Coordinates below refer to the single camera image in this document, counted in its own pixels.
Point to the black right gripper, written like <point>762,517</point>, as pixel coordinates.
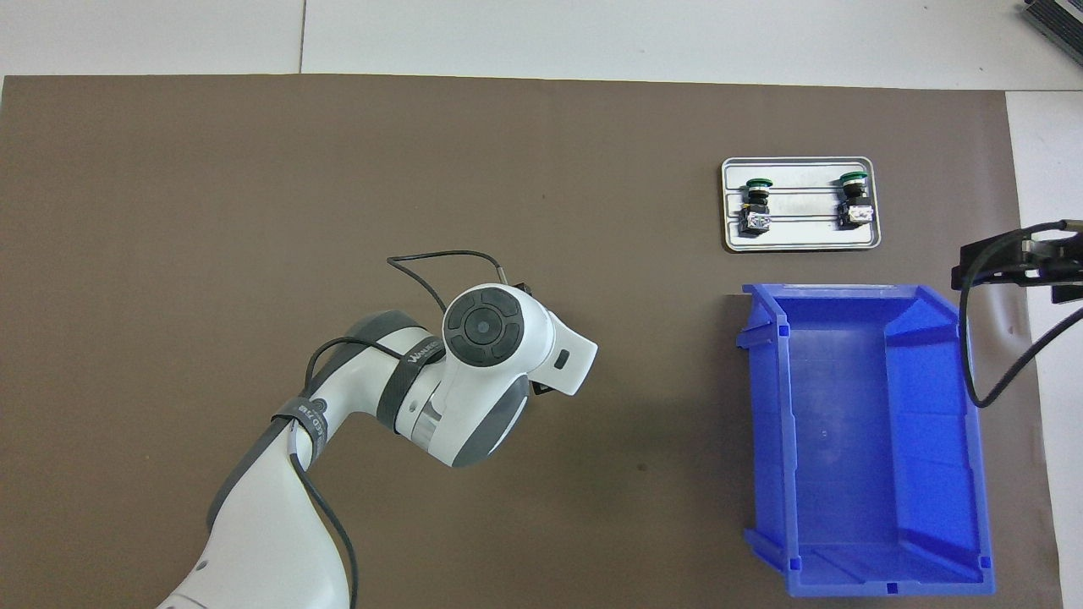
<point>1068,292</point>

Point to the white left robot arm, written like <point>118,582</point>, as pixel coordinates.
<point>271,507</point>

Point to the grey metal tray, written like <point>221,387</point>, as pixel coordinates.
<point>804,237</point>

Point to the blue plastic storage bin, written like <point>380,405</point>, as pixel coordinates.
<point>846,440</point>

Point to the grey ribbed device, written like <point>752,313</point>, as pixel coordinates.
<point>1058,17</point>

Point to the brown table mat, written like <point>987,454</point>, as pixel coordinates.
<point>254,169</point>

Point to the green push button switch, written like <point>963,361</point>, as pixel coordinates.
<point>755,207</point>
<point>854,207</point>

